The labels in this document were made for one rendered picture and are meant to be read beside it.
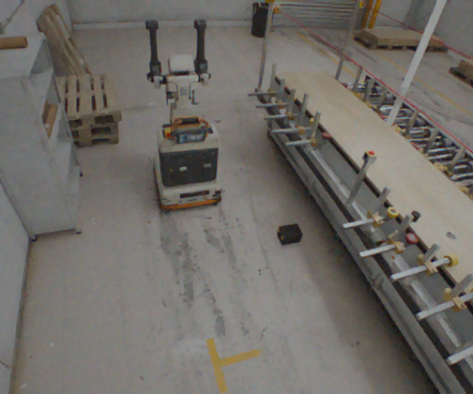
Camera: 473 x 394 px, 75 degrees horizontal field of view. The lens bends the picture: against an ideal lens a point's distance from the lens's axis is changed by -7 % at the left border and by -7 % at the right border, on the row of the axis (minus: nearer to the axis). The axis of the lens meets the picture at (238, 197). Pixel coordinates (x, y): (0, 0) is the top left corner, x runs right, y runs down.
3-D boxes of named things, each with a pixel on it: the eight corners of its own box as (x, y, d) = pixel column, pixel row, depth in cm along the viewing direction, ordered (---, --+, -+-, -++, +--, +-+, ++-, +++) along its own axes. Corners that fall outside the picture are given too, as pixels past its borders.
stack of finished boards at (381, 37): (442, 46, 860) (445, 40, 849) (376, 44, 787) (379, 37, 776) (423, 37, 911) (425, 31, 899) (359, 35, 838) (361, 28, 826)
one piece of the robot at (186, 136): (209, 143, 296) (213, 130, 276) (170, 147, 287) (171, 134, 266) (206, 133, 300) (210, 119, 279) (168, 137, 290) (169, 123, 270)
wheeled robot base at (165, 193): (222, 204, 342) (223, 186, 325) (161, 213, 324) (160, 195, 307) (207, 164, 387) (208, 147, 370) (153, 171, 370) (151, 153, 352)
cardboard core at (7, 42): (-22, 40, 212) (23, 37, 220) (-18, 37, 217) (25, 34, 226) (-17, 51, 217) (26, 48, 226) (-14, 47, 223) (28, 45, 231)
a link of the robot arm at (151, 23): (146, 21, 261) (158, 21, 264) (144, 19, 272) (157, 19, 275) (150, 74, 287) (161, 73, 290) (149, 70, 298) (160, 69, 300)
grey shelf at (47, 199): (32, 241, 287) (-50, 82, 181) (42, 179, 348) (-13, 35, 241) (81, 234, 300) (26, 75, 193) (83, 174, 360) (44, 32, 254)
